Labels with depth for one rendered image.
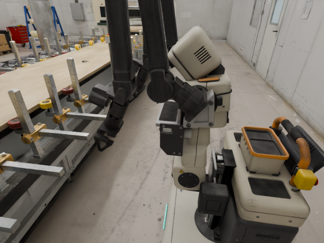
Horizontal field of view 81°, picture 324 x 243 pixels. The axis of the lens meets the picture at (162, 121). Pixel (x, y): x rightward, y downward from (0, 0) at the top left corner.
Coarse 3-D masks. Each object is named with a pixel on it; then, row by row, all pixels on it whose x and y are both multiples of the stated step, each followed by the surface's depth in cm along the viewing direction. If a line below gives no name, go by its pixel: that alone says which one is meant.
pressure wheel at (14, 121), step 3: (9, 120) 106; (12, 120) 106; (15, 120) 105; (18, 120) 106; (9, 123) 103; (12, 123) 103; (15, 123) 103; (18, 123) 104; (9, 126) 104; (12, 126) 103; (15, 126) 104; (18, 126) 104; (21, 126) 106; (21, 135) 110
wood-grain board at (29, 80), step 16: (96, 48) 309; (32, 64) 216; (48, 64) 216; (64, 64) 217; (80, 64) 218; (96, 64) 219; (0, 80) 167; (16, 80) 167; (32, 80) 168; (64, 80) 168; (80, 80) 173; (0, 96) 136; (32, 96) 136; (48, 96) 136; (0, 112) 115; (0, 128) 102
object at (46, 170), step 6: (6, 162) 86; (12, 162) 86; (18, 162) 86; (6, 168) 86; (12, 168) 85; (18, 168) 84; (24, 168) 84; (30, 168) 83; (36, 168) 83; (42, 168) 83; (48, 168) 83; (54, 168) 83; (60, 168) 84; (42, 174) 84; (48, 174) 83; (54, 174) 83; (60, 174) 83
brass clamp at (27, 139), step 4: (36, 124) 110; (44, 124) 110; (36, 128) 106; (40, 128) 107; (44, 128) 110; (36, 132) 104; (24, 136) 100; (28, 136) 101; (32, 136) 102; (36, 136) 105; (40, 136) 108; (24, 140) 101; (28, 140) 100; (32, 140) 101; (36, 140) 105
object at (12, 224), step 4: (0, 220) 62; (4, 220) 62; (8, 220) 62; (12, 220) 62; (16, 220) 62; (0, 224) 61; (4, 224) 61; (8, 224) 61; (12, 224) 61; (16, 224) 62; (0, 228) 61; (4, 228) 60; (8, 228) 60; (12, 228) 61; (16, 228) 62; (8, 232) 61; (12, 232) 61
